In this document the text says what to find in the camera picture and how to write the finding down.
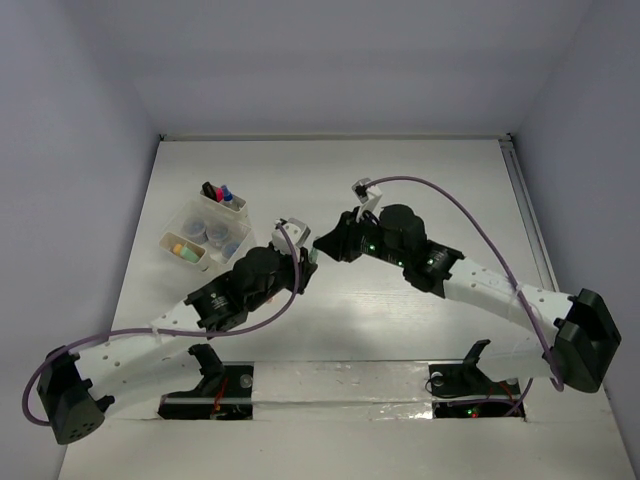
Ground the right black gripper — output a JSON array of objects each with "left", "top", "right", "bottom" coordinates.
[{"left": 313, "top": 209, "right": 407, "bottom": 269}]

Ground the paperclip jar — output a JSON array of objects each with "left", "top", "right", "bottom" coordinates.
[
  {"left": 181, "top": 217, "right": 207, "bottom": 245},
  {"left": 206, "top": 222, "right": 231, "bottom": 248}
]

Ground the green marker cap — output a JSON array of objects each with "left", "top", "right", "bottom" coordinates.
[{"left": 179, "top": 245, "right": 200, "bottom": 264}]

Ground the clear blue spray bottle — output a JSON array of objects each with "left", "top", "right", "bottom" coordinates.
[{"left": 220, "top": 185, "right": 234, "bottom": 207}]

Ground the pink black highlighter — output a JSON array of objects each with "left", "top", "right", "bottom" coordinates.
[{"left": 201, "top": 182, "right": 224, "bottom": 203}]

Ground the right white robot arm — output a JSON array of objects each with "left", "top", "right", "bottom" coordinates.
[{"left": 313, "top": 204, "right": 621, "bottom": 393}]

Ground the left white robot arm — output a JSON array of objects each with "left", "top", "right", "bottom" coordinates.
[{"left": 36, "top": 245, "right": 317, "bottom": 445}]

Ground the white perforated organizer box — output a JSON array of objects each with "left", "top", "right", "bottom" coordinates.
[{"left": 158, "top": 184, "right": 256, "bottom": 276}]

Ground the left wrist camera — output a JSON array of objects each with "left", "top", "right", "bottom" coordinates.
[{"left": 271, "top": 218, "right": 311, "bottom": 254}]

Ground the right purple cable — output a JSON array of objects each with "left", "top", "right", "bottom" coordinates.
[{"left": 362, "top": 174, "right": 565, "bottom": 419}]

